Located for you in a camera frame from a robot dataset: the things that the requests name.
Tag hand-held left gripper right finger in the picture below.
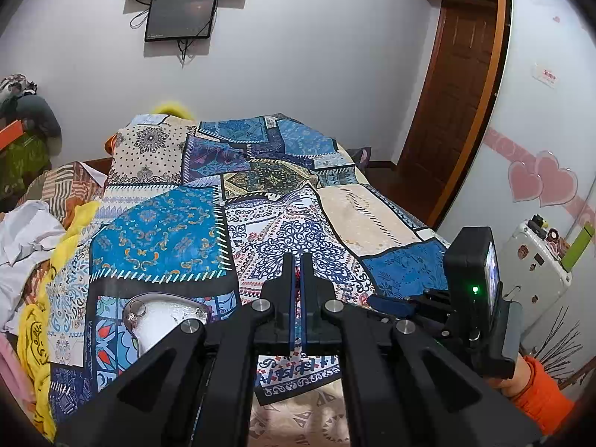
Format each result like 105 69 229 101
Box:
301 252 545 447

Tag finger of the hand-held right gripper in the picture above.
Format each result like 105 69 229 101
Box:
371 289 450 331

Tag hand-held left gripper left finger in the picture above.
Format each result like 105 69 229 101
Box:
56 253 297 447

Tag white metal-rimmed jewelry tray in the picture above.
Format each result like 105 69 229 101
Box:
122 292 209 357

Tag person's right forearm orange sleeve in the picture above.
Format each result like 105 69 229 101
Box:
488 355 576 437

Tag white suitcase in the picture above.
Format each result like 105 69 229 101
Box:
498 221 573 320

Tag blue patchwork printed blanket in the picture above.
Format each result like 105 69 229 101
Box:
44 112 451 447

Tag green bottle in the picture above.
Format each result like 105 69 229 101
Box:
562 222 596 273

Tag dried brown twigs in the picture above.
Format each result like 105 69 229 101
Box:
519 306 588 389

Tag dark purple pillow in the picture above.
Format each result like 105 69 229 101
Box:
347 146 373 168

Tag white wardrobe with pink hearts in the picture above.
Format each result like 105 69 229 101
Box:
426 0 596 289

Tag brown wooden door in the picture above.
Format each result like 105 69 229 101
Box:
395 0 500 178

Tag yellow pillow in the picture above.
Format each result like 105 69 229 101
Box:
150 99 193 119

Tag yellow cloth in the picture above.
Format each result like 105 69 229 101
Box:
16 200 101 441

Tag orange striped cloth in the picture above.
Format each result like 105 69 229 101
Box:
19 161 108 229

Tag white cloth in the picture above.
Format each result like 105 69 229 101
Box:
0 200 66 333

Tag pink cloth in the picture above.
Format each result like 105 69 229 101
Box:
0 333 35 410

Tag small black monitor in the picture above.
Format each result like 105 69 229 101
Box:
144 0 219 42

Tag pile of hanging clothes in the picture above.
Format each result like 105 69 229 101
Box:
0 73 63 212

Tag black monitor cables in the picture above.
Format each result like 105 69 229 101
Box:
124 0 208 63

